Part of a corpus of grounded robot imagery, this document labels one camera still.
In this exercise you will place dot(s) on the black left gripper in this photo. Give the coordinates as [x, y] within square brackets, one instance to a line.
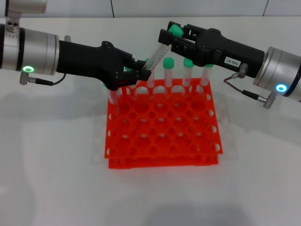
[82, 58]

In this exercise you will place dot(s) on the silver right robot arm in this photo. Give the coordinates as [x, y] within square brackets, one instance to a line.
[279, 68]

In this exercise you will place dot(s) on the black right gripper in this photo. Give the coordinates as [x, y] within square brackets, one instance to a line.
[216, 49]

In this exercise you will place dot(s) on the orange test tube rack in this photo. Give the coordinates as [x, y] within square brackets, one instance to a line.
[164, 163]

